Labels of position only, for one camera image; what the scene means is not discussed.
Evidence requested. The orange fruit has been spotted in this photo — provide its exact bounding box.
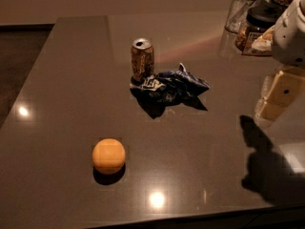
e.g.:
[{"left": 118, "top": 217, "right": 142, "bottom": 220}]
[{"left": 92, "top": 138, "right": 126, "bottom": 175}]

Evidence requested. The black-lidded snack jar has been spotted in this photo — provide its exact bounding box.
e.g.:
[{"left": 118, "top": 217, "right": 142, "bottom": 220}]
[{"left": 235, "top": 4, "right": 282, "bottom": 56}]

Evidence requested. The gold soda can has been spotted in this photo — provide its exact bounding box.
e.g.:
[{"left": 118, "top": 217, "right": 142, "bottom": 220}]
[{"left": 131, "top": 38, "right": 154, "bottom": 82}]

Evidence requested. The clear glass cup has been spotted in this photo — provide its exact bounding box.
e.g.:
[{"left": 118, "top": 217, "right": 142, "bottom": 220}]
[{"left": 225, "top": 0, "right": 260, "bottom": 33}]

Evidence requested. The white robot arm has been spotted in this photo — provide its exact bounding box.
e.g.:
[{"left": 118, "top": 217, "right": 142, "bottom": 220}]
[{"left": 251, "top": 0, "right": 305, "bottom": 121}]

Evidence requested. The crumpled blue chip bag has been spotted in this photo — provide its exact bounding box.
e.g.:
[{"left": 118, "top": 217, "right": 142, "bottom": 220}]
[{"left": 130, "top": 63, "right": 210, "bottom": 105}]

